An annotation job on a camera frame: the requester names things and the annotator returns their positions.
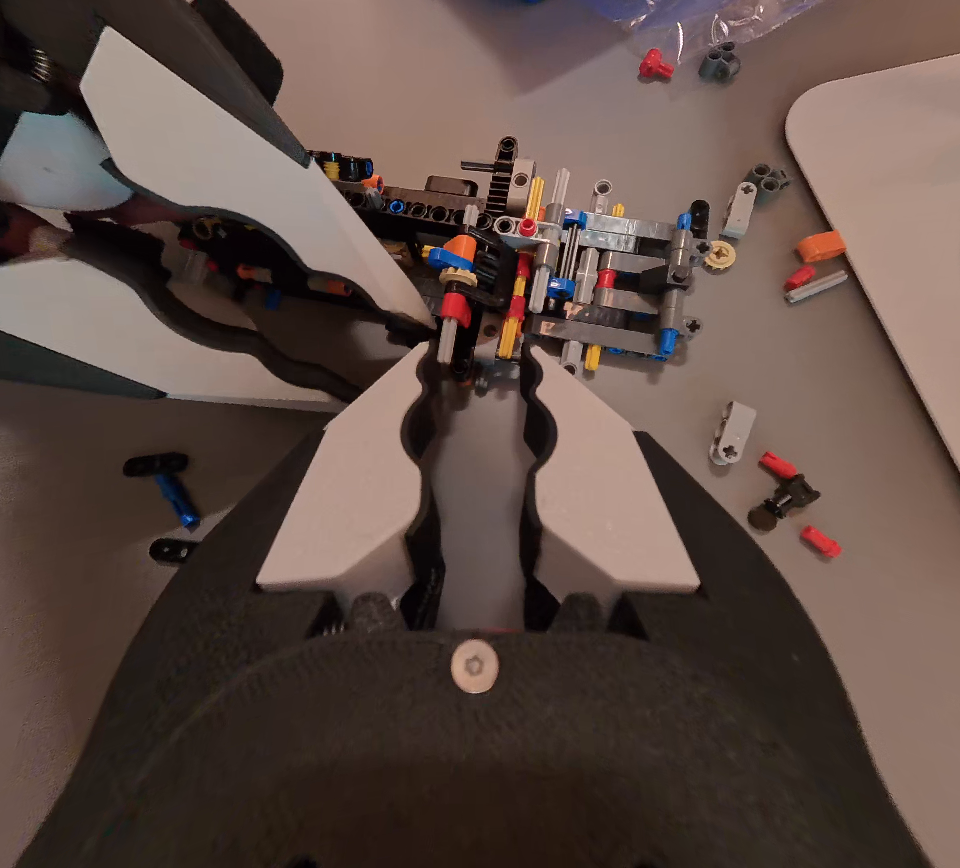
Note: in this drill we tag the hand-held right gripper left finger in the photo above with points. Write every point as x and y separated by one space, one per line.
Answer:
337 500

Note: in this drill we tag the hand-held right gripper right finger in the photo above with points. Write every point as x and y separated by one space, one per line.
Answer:
607 500

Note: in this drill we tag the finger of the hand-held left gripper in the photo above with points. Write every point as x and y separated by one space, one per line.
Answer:
97 313
210 132

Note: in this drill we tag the multicoloured lego technic assembly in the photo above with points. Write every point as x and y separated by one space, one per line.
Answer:
630 230

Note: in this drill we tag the light grey lego connector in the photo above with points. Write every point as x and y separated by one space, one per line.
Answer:
742 210
731 433

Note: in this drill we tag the blue lego pin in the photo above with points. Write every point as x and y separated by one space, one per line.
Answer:
178 500

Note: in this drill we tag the black lego liftarm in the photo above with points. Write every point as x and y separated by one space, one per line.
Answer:
155 463

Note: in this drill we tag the red lego pin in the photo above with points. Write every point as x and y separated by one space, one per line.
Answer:
776 464
656 63
820 540
800 277

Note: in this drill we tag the black lego joint piece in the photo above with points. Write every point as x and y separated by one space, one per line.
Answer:
787 491

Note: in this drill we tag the tan round lego gear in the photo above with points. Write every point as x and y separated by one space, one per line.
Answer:
721 254

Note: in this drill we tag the light grey lego axle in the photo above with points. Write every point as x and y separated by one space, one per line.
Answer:
821 285

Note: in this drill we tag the orange lego liftarm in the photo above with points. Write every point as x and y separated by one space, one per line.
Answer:
821 245

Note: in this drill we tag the dark grey lego connector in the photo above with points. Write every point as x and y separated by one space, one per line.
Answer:
721 61
769 179

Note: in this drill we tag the black pin lower left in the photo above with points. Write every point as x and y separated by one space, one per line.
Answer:
174 550

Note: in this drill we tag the white monitor stand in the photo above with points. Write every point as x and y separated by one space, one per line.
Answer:
900 170

